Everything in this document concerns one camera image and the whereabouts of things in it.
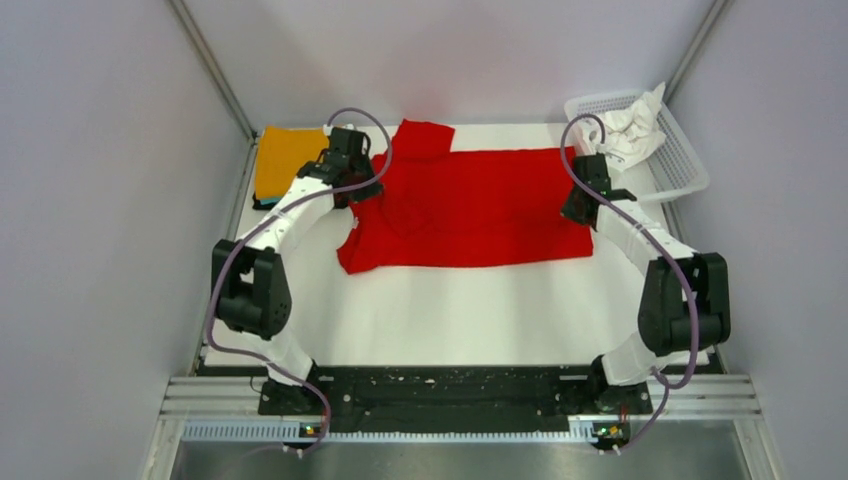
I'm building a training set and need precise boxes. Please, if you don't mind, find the black folded t shirt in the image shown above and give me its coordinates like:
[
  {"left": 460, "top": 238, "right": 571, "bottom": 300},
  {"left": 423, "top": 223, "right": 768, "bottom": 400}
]
[{"left": 252, "top": 196, "right": 281, "bottom": 211}]

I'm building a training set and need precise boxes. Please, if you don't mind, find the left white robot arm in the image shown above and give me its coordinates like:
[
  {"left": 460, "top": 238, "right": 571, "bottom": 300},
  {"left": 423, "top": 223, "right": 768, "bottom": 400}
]
[{"left": 204, "top": 125, "right": 382, "bottom": 414}]

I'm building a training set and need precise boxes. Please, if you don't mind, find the orange folded t shirt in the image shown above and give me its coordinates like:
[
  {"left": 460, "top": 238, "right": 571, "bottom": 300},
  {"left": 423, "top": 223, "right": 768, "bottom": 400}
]
[{"left": 254, "top": 126, "right": 328, "bottom": 198}]

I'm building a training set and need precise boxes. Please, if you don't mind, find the white plastic basket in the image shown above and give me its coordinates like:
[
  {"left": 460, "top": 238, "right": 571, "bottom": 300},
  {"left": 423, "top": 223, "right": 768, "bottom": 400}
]
[{"left": 564, "top": 90, "right": 710, "bottom": 203}]

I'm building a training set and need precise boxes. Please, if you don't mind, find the red t shirt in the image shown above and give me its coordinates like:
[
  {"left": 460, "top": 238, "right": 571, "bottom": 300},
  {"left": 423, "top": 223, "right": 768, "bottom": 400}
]
[{"left": 337, "top": 120, "right": 594, "bottom": 275}]

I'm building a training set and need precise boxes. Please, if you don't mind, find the white cable duct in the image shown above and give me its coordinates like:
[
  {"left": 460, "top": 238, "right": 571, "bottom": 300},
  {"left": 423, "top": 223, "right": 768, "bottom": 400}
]
[{"left": 181, "top": 420, "right": 598, "bottom": 444}]

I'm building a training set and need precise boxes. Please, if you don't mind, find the white crumpled t shirt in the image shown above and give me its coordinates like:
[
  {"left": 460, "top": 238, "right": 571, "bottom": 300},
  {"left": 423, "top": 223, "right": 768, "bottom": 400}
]
[{"left": 571, "top": 83, "right": 667, "bottom": 172}]

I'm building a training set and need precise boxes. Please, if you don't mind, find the aluminium frame rail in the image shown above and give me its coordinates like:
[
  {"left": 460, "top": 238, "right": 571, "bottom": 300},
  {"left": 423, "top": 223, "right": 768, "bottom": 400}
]
[{"left": 160, "top": 373, "right": 762, "bottom": 420}]

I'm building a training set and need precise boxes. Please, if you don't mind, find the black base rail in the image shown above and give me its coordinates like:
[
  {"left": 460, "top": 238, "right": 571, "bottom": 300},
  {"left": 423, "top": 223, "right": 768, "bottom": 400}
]
[{"left": 243, "top": 362, "right": 667, "bottom": 436}]

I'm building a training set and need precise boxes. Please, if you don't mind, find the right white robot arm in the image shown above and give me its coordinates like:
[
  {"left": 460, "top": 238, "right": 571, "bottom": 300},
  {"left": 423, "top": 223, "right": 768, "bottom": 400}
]
[{"left": 561, "top": 154, "right": 731, "bottom": 412}]

